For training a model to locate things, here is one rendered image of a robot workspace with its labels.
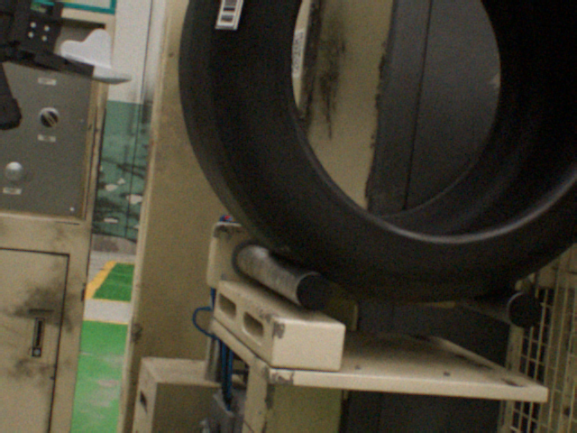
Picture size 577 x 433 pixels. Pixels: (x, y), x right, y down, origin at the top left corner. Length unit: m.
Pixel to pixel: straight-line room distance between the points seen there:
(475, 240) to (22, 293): 0.91
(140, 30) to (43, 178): 8.54
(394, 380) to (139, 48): 9.26
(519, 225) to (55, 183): 0.94
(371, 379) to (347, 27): 0.59
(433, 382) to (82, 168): 0.89
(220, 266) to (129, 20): 8.96
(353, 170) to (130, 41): 8.88
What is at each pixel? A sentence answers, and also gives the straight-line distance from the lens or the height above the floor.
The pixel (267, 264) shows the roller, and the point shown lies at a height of 0.91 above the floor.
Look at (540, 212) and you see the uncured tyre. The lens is 1.44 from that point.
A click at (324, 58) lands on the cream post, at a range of 1.73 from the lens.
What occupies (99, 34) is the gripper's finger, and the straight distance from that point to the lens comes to 1.39.
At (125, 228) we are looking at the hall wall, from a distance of 10.56.
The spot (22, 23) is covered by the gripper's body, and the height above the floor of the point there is 1.18.
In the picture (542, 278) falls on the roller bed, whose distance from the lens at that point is 1.80.
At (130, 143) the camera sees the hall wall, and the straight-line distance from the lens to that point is 10.52.
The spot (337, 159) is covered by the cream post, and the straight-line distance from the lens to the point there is 1.73.
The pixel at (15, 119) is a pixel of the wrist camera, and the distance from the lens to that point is 1.37.
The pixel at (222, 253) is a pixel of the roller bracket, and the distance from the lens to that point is 1.67.
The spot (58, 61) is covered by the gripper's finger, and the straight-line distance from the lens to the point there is 1.36.
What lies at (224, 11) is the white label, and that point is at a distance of 1.33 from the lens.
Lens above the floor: 1.06
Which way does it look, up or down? 3 degrees down
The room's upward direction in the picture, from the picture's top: 7 degrees clockwise
